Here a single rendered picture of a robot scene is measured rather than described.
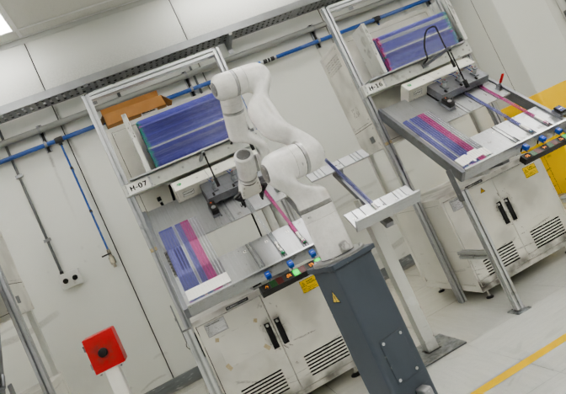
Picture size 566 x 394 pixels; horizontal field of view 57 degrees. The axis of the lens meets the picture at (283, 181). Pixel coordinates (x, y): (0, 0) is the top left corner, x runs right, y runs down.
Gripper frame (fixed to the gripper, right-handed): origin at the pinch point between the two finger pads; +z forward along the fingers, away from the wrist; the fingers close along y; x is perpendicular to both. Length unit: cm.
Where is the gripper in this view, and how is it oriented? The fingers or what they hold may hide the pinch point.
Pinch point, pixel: (253, 199)
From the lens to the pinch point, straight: 245.1
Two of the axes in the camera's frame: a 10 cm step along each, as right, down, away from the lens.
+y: -8.8, 4.0, -2.5
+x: 4.6, 6.5, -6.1
